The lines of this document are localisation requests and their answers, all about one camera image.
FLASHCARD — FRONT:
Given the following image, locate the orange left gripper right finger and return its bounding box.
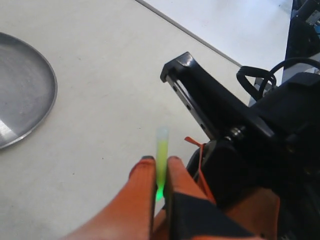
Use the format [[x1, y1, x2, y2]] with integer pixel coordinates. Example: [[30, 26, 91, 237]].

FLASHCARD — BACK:
[[164, 156, 261, 240]]

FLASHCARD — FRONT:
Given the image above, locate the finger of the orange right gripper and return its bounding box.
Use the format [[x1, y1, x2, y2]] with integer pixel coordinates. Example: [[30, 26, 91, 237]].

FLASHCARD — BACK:
[[185, 136, 280, 240]]

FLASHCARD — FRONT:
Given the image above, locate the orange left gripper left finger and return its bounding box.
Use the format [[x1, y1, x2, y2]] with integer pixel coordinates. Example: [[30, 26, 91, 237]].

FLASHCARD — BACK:
[[62, 156, 156, 240]]

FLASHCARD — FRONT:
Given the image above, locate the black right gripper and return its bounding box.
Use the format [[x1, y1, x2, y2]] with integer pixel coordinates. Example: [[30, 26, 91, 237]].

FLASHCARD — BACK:
[[160, 52, 320, 240]]

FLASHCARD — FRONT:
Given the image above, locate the green glow stick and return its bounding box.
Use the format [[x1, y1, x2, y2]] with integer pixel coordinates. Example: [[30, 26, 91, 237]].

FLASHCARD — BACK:
[[155, 127, 169, 201]]

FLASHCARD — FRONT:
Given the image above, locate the round stainless steel plate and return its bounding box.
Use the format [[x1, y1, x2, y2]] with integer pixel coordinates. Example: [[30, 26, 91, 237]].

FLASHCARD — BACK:
[[0, 32, 58, 149]]

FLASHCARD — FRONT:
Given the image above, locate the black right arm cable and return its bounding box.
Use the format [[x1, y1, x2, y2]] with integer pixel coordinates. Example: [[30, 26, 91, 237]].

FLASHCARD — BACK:
[[236, 57, 320, 101]]

